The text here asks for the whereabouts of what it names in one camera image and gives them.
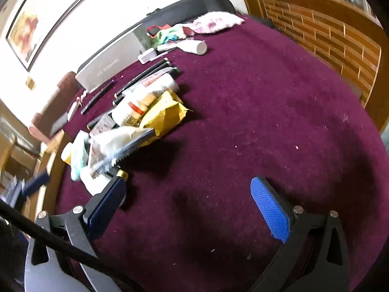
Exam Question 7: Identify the framed horse painting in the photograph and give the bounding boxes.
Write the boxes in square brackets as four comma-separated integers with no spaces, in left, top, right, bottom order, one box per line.
[5,0,114,72]

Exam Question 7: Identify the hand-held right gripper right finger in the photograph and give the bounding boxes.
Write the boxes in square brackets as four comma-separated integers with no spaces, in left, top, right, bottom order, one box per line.
[250,176,351,287]

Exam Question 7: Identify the mauve armchair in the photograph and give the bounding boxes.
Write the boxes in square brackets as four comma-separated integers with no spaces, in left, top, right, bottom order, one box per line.
[29,71,82,143]

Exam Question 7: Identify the wooden brick-pattern counter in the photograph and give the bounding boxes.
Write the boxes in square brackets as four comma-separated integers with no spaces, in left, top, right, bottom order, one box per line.
[257,0,385,134]

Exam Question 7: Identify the pale green tissue pack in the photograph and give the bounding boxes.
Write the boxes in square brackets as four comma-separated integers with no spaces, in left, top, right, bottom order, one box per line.
[70,130,92,181]

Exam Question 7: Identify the white medicine bottle red label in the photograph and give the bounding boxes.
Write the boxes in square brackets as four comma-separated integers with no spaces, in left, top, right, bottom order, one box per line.
[112,90,159,127]

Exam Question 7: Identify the black marker tan caps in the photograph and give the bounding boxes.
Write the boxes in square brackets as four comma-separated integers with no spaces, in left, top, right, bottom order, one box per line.
[113,57,170,100]

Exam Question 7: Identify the red bag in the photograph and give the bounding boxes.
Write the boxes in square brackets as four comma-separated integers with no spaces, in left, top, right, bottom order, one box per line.
[146,25,171,37]

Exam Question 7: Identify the grey cardboard box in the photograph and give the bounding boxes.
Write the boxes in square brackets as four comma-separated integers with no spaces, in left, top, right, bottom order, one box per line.
[74,24,149,93]

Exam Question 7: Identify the yellow tape roll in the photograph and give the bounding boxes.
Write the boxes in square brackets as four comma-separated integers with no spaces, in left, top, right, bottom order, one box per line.
[61,143,75,165]

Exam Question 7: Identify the pink towel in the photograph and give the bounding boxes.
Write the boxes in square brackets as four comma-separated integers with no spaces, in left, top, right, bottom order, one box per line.
[190,10,245,35]

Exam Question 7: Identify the yellow snack packet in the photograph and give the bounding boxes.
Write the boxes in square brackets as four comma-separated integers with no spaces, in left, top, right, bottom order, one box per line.
[139,91,189,137]

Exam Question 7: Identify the black cable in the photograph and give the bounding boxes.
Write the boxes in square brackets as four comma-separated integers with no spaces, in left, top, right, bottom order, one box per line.
[0,200,136,292]

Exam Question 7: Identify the white spray bottle green label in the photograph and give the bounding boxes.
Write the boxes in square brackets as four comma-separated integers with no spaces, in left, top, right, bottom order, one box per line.
[143,77,180,96]

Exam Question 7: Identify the black marker olive caps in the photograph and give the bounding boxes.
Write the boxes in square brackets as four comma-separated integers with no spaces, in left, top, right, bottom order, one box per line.
[87,109,115,130]

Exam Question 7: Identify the green cloth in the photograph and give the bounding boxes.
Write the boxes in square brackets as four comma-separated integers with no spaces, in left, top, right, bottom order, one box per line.
[153,24,189,45]

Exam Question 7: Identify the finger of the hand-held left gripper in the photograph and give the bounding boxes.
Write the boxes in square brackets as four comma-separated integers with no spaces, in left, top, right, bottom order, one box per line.
[21,172,52,200]

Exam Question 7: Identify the black marker purple cap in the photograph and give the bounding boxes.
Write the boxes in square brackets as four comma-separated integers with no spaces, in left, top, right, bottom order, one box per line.
[80,79,115,115]

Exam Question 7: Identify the white charger plug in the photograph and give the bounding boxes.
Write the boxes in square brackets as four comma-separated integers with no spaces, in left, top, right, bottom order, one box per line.
[137,48,159,64]

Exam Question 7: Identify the black leather sofa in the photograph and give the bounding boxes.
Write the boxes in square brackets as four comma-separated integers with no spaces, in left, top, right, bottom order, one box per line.
[76,0,236,75]

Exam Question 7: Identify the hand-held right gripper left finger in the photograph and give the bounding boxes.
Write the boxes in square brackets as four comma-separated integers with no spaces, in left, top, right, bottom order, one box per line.
[24,173,128,280]

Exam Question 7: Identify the black and clear snack packet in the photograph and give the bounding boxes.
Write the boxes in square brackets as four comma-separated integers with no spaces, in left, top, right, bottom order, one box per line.
[89,126,155,174]

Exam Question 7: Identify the maroon tablecloth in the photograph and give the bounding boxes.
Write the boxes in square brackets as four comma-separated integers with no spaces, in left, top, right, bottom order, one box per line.
[55,14,385,292]

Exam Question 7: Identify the black smartphone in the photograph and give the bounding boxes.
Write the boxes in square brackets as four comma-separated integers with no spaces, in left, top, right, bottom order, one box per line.
[49,111,69,137]

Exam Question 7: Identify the wooden chair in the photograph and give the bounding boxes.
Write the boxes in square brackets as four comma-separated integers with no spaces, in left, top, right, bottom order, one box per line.
[30,129,66,216]

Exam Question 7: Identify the clear plastic case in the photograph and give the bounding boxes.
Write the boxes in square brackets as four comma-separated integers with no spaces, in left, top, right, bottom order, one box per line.
[122,70,174,93]

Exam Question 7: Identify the white plastic bottle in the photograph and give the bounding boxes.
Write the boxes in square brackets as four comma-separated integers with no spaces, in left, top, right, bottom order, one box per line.
[176,39,208,56]

